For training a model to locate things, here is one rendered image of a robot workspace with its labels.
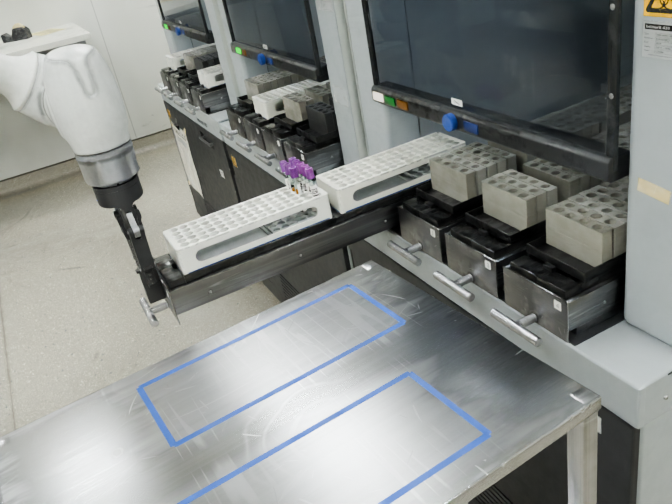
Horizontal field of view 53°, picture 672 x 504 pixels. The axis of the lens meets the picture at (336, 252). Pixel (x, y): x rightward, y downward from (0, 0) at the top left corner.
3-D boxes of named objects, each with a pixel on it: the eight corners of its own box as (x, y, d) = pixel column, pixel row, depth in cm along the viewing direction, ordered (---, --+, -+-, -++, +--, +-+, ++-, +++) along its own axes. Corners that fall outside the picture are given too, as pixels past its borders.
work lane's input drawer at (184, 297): (452, 179, 152) (448, 141, 147) (491, 197, 140) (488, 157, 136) (138, 303, 127) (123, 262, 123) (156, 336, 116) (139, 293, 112)
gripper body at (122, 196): (142, 177, 108) (159, 228, 112) (131, 164, 115) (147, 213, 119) (95, 193, 105) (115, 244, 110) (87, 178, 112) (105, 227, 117)
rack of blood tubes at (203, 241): (312, 207, 135) (306, 178, 132) (334, 223, 127) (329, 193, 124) (171, 260, 125) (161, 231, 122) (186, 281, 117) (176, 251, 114)
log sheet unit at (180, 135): (189, 185, 315) (167, 112, 298) (207, 203, 293) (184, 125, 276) (184, 187, 314) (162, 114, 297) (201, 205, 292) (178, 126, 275)
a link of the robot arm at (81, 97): (145, 139, 106) (118, 126, 116) (112, 39, 98) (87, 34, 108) (78, 163, 101) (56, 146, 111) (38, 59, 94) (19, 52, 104)
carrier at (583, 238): (613, 266, 95) (614, 229, 92) (602, 271, 95) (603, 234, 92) (555, 238, 105) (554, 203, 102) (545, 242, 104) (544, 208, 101)
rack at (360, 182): (441, 158, 146) (438, 131, 143) (469, 170, 137) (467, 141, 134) (320, 204, 136) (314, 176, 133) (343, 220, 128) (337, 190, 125)
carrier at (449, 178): (478, 202, 120) (475, 171, 117) (469, 206, 120) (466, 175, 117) (440, 184, 130) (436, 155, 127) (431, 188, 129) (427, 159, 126)
